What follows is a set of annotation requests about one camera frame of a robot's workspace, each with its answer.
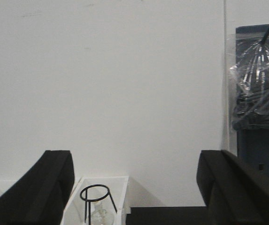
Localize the blue-grey pegboard drying rack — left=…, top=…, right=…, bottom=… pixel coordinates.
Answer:
left=236, top=24, right=269, bottom=176

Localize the plastic bag of pegs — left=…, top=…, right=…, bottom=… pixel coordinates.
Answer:
left=229, top=32, right=269, bottom=131

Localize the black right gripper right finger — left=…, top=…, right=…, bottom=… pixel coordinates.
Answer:
left=196, top=150, right=269, bottom=225

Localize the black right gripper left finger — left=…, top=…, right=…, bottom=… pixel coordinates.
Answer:
left=0, top=150, right=75, bottom=225

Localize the white right storage bin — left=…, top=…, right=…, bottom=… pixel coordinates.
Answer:
left=61, top=176, right=131, bottom=225

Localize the black wire tripod stand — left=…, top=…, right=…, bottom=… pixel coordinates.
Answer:
left=79, top=184, right=117, bottom=225

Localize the clear glass flask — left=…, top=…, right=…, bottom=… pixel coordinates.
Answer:
left=90, top=202, right=114, bottom=225

